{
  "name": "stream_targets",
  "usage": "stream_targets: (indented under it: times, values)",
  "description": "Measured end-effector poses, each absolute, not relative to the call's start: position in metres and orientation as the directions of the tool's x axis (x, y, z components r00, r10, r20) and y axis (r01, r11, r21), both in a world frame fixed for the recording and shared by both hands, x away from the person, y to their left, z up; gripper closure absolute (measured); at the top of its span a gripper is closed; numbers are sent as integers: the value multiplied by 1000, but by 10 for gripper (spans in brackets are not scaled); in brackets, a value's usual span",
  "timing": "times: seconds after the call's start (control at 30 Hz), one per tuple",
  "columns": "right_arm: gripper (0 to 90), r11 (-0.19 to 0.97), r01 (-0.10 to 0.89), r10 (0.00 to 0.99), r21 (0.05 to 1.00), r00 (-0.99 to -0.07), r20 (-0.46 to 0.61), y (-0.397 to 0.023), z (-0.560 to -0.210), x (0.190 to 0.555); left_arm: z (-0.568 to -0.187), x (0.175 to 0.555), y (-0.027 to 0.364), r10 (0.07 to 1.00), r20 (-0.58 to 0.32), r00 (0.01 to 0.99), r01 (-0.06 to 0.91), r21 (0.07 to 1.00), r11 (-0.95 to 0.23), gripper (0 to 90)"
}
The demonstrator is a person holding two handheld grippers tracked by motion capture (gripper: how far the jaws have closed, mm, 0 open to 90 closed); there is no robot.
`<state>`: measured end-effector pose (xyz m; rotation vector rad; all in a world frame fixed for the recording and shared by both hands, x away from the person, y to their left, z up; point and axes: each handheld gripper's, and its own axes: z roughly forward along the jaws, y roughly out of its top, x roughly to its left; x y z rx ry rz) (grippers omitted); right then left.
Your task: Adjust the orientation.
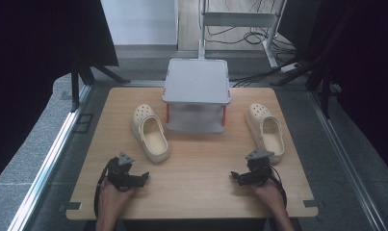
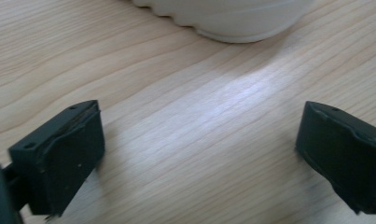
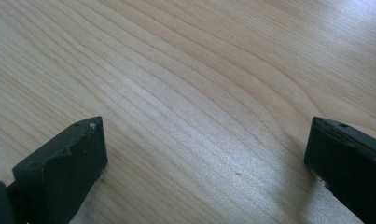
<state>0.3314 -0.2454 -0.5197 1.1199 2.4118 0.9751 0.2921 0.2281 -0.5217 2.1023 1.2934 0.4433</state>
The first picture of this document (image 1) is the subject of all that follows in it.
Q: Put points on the white shoe rack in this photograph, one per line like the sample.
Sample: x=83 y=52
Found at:
x=196 y=82

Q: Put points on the person's right hand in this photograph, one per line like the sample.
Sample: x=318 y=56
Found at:
x=271 y=194

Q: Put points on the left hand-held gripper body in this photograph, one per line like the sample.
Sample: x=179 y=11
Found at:
x=119 y=174

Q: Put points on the person's left hand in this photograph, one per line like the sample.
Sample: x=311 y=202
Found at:
x=113 y=197

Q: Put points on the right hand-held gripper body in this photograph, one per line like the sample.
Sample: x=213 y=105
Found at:
x=259 y=171

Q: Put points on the aluminium rail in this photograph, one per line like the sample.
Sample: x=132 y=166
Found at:
x=50 y=160
x=345 y=157

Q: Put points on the black tripod stand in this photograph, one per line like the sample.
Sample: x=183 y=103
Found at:
x=323 y=80
x=75 y=83

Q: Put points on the white panel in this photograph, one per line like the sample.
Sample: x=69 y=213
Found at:
x=138 y=20

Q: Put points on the white metal stand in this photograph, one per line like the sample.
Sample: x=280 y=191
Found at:
x=236 y=19

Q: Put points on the cream clog shoe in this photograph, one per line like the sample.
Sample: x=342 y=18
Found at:
x=151 y=134
x=268 y=133

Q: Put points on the white power strip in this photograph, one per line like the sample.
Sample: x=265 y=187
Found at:
x=289 y=67

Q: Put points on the black curtain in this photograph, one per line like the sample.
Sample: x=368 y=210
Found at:
x=361 y=64
x=31 y=64

